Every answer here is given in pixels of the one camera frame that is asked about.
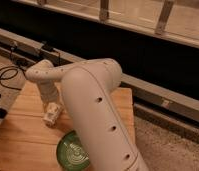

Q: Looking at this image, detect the black clamp on rail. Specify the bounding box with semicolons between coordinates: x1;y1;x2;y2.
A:
40;41;60;57

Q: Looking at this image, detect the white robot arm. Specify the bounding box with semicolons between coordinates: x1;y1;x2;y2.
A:
26;58;149;171

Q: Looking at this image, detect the green ceramic bowl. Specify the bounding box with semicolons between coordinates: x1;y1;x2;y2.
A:
56;131;90;171

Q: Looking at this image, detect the black coiled cable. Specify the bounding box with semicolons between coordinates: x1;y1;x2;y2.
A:
0;65;25;91

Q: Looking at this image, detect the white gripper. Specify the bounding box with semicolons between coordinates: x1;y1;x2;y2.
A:
37;82;64;112

